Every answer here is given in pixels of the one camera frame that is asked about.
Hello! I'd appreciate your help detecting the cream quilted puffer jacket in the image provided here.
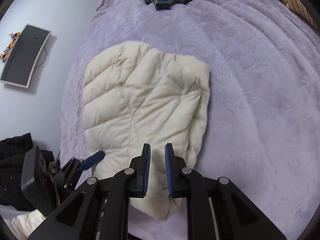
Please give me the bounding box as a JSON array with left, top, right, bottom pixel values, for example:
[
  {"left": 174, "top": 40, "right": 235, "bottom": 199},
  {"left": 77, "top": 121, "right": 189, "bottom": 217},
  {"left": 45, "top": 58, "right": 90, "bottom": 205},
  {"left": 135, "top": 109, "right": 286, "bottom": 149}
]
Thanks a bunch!
[{"left": 82, "top": 41, "right": 210, "bottom": 220}]

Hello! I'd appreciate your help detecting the white sleeve forearm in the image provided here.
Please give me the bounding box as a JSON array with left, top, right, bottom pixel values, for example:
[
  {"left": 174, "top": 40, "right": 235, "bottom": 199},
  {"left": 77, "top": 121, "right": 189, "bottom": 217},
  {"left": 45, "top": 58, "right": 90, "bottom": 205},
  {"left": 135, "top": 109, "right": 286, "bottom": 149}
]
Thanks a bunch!
[{"left": 4, "top": 210, "right": 46, "bottom": 240}]

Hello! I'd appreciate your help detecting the black clothes pile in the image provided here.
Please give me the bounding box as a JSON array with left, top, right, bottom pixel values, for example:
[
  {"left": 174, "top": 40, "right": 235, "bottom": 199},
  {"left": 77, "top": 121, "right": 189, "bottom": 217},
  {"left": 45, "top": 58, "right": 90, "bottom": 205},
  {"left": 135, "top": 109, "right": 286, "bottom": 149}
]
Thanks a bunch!
[{"left": 0, "top": 132, "right": 61, "bottom": 212}]

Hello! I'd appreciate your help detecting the lavender plush bed blanket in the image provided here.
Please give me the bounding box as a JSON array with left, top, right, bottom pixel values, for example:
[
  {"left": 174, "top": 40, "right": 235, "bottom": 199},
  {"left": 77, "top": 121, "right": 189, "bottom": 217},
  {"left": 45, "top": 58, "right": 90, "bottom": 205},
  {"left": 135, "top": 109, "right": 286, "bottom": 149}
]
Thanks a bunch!
[{"left": 60, "top": 0, "right": 319, "bottom": 239}]

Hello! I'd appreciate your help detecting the wall-mounted television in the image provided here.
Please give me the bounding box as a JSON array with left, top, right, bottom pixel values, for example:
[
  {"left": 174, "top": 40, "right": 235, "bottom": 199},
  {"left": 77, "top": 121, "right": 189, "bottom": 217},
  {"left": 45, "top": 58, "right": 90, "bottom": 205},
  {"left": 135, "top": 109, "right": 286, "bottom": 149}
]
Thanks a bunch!
[{"left": 1, "top": 24, "right": 52, "bottom": 88}]

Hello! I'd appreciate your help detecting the flower decoration on wall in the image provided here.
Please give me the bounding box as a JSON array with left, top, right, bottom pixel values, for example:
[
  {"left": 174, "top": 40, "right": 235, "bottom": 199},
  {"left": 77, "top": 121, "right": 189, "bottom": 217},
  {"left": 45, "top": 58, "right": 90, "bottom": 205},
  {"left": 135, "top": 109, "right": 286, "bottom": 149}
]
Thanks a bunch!
[{"left": 0, "top": 32, "right": 21, "bottom": 63}]

